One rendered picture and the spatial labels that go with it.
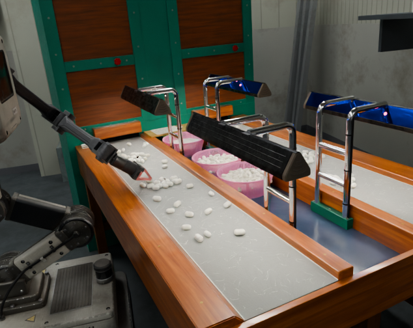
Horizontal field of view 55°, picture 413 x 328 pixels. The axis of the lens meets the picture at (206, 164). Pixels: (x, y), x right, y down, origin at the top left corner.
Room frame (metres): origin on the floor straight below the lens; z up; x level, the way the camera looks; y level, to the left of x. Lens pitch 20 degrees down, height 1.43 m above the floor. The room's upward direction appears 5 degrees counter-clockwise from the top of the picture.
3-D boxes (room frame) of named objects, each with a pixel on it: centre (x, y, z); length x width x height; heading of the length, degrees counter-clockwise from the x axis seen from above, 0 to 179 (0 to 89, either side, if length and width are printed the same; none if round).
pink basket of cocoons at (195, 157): (1.95, -0.06, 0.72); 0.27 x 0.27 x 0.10
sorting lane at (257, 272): (1.66, 0.18, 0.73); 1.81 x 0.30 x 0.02; 25
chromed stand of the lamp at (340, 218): (1.39, -0.54, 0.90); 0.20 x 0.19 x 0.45; 25
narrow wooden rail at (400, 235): (1.87, -0.28, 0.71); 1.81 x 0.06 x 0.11; 25
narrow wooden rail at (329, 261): (1.73, 0.02, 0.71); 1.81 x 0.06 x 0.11; 25
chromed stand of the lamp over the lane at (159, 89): (2.11, 0.23, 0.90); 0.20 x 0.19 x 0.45; 25
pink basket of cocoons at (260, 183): (1.69, -0.18, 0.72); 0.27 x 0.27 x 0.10
